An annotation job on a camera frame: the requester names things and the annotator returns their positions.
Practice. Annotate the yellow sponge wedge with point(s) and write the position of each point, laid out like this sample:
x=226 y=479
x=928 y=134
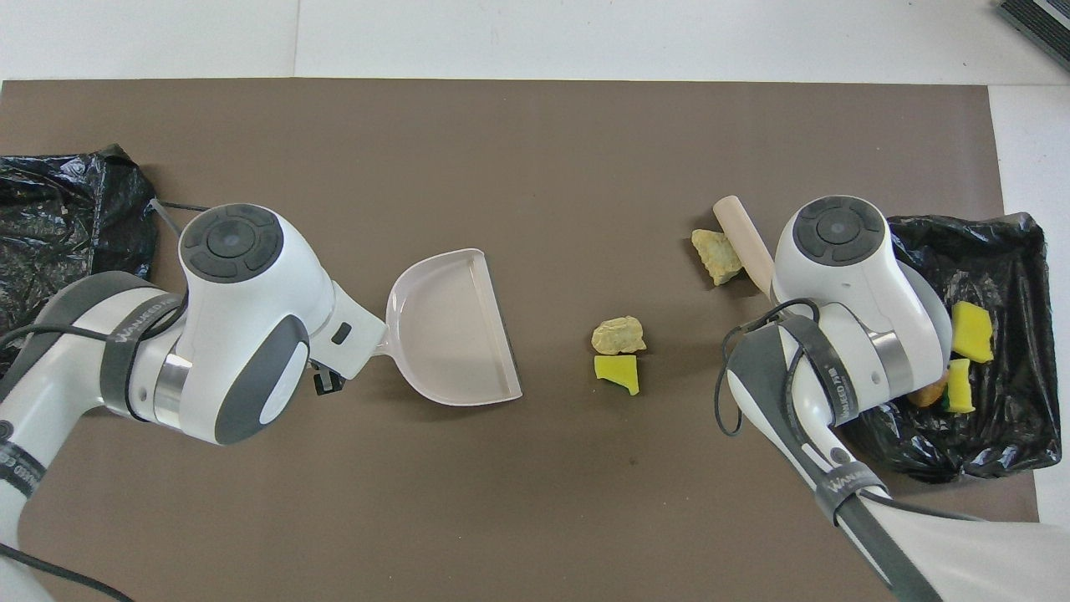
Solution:
x=619 y=372

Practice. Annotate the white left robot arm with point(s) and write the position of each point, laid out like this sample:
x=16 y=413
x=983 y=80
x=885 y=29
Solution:
x=251 y=318

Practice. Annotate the black bag lined bin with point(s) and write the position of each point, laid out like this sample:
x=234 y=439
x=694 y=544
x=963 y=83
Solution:
x=1011 y=276
x=50 y=226

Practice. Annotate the green yellow trapezoid sponge piece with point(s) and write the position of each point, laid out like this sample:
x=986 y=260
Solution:
x=972 y=332

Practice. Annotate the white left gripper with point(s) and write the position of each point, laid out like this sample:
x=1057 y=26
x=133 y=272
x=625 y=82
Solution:
x=355 y=334

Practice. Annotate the brown bread roll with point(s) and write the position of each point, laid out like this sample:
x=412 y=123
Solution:
x=929 y=395

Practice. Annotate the rounded pale foam chunk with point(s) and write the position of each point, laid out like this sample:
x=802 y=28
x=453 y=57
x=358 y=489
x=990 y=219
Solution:
x=619 y=336

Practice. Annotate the angular pale foam chunk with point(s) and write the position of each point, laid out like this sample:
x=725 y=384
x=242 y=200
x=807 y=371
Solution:
x=715 y=259

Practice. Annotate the brown paper table mat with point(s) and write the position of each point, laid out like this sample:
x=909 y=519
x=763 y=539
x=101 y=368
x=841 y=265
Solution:
x=535 y=502

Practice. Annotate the green yellow notched sponge piece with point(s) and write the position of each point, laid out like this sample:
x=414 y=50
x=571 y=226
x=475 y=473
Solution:
x=961 y=385

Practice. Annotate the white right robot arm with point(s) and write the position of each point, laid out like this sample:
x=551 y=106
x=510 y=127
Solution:
x=844 y=276

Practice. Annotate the beige plastic hand brush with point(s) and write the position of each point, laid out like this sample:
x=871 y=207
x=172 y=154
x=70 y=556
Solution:
x=740 y=230

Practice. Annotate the beige plastic dustpan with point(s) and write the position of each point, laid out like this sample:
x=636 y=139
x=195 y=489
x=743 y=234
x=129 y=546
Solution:
x=451 y=334

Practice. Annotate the grey ribbed device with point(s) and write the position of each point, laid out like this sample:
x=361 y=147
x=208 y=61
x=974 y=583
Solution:
x=1045 y=21

